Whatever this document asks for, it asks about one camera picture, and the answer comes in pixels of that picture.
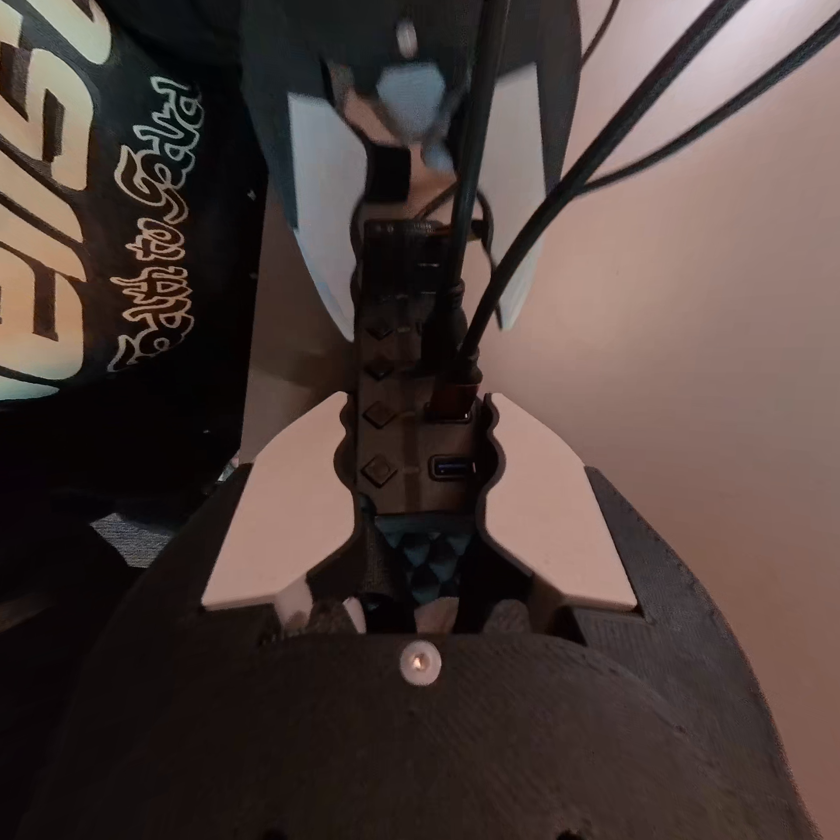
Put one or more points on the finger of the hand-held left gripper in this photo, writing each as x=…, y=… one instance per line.
x=522, y=131
x=328, y=210

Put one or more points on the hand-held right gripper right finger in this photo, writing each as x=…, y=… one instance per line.
x=558, y=525

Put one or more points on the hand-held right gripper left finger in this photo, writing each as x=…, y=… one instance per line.
x=289, y=525

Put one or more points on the black usb hub with buttons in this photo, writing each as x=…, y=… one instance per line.
x=420, y=485

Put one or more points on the black honeycomb cushion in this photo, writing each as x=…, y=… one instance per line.
x=426, y=558

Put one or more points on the person's dark printed sweatshirt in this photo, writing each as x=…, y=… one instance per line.
x=79, y=197

